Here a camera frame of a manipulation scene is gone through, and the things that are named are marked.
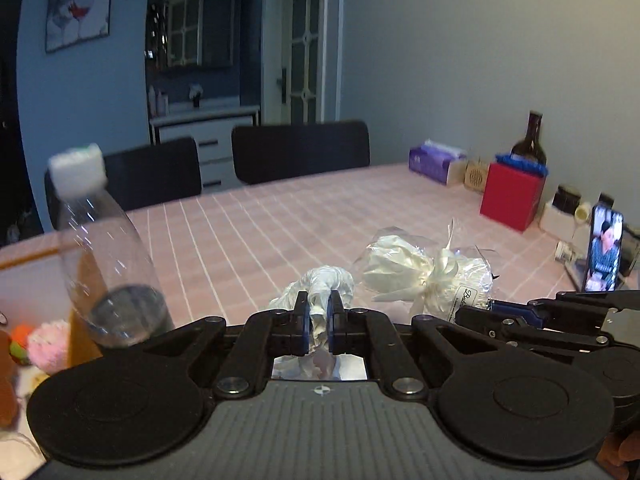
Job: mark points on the white fabric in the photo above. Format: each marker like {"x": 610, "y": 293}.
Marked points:
{"x": 433, "y": 278}

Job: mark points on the small white cup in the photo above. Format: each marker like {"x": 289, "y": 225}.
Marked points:
{"x": 582, "y": 213}

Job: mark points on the white box under jar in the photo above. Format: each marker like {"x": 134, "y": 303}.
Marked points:
{"x": 563, "y": 226}

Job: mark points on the black chair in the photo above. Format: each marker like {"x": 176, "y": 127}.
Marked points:
{"x": 150, "y": 172}
{"x": 268, "y": 153}

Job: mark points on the orange storage box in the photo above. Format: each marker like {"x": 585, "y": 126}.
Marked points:
{"x": 33, "y": 292}

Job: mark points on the white drawer cabinet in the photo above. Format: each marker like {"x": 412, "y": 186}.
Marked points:
{"x": 211, "y": 129}

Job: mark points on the small wooden speaker box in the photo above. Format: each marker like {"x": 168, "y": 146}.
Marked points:
{"x": 476, "y": 175}

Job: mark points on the smartphone on stand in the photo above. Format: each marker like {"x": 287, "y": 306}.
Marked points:
{"x": 603, "y": 256}

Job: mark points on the purple tissue pack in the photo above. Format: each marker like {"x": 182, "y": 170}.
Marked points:
{"x": 441, "y": 163}

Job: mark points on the wall mirror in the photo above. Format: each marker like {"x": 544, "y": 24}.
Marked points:
{"x": 184, "y": 32}

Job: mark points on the clear plastic water bottle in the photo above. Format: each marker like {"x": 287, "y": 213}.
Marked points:
{"x": 109, "y": 274}

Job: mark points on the white glass panel door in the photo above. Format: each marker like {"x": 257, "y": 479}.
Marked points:
{"x": 302, "y": 61}

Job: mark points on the white cloth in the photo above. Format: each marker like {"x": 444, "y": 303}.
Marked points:
{"x": 318, "y": 363}

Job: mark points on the orange crochet toy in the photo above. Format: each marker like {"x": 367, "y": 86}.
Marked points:
{"x": 19, "y": 343}

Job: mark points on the blue packet on red box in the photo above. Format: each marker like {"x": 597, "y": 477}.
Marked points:
{"x": 517, "y": 162}

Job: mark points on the pink checkered tablecloth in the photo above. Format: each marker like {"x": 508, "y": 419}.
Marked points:
{"x": 230, "y": 253}

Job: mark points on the brown plush cookie toy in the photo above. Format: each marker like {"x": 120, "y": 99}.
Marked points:
{"x": 8, "y": 398}

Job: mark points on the left black chair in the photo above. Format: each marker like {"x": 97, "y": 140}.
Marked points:
{"x": 150, "y": 172}

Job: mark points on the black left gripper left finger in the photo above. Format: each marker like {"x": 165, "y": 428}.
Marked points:
{"x": 268, "y": 335}

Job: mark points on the red box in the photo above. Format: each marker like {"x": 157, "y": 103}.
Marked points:
{"x": 511, "y": 196}

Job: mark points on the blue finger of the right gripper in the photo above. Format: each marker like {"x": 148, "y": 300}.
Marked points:
{"x": 510, "y": 308}

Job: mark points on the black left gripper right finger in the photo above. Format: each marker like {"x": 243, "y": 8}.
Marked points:
{"x": 373, "y": 337}

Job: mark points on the dark glass jar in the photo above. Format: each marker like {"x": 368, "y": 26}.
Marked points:
{"x": 566, "y": 199}

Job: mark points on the dark glass wine bottle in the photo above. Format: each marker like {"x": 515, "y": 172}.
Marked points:
{"x": 530, "y": 147}

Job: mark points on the pink crochet toy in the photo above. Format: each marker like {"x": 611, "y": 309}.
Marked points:
{"x": 47, "y": 346}

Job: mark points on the right black chair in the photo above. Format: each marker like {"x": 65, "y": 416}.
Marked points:
{"x": 268, "y": 153}

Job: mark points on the wine glass wall painting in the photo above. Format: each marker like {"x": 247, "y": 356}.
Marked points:
{"x": 71, "y": 22}

